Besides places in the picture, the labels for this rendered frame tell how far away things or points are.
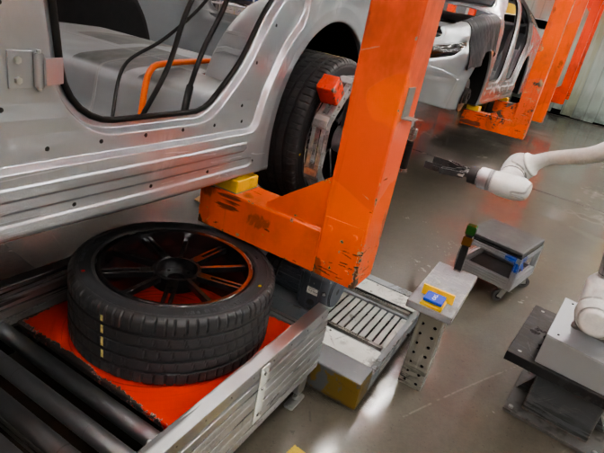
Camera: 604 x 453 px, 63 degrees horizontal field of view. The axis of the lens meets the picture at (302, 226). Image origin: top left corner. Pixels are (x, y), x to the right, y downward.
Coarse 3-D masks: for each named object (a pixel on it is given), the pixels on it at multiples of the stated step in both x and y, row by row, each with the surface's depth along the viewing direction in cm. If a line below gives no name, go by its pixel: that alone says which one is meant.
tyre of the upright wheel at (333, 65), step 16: (304, 64) 196; (320, 64) 196; (336, 64) 196; (352, 64) 207; (304, 80) 191; (288, 96) 191; (304, 96) 188; (288, 112) 189; (304, 112) 187; (288, 128) 190; (304, 128) 190; (272, 144) 195; (288, 144) 191; (304, 144) 195; (272, 160) 198; (288, 160) 194; (272, 176) 204; (288, 176) 199; (288, 192) 208
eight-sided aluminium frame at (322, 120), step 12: (348, 84) 192; (348, 96) 194; (324, 108) 190; (336, 108) 189; (324, 120) 187; (312, 132) 191; (324, 132) 188; (312, 144) 192; (324, 144) 192; (312, 156) 196; (312, 168) 195; (312, 180) 203
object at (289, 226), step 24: (216, 192) 182; (264, 192) 186; (312, 192) 163; (216, 216) 185; (240, 216) 179; (264, 216) 173; (288, 216) 169; (312, 216) 166; (264, 240) 176; (288, 240) 171; (312, 240) 166; (312, 264) 168
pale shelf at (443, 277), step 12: (444, 264) 211; (432, 276) 199; (444, 276) 201; (456, 276) 203; (468, 276) 205; (420, 288) 188; (444, 288) 192; (456, 288) 194; (468, 288) 196; (408, 300) 178; (420, 300) 179; (456, 300) 184; (420, 312) 177; (432, 312) 175; (444, 312) 175; (456, 312) 177
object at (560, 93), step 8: (600, 0) 935; (592, 8) 945; (592, 16) 948; (584, 24) 958; (592, 24) 951; (584, 32) 961; (584, 40) 965; (576, 48) 975; (584, 48) 968; (576, 56) 978; (576, 64) 982; (568, 72) 992; (568, 80) 996; (560, 88) 1007; (568, 88) 1000; (560, 96) 1010
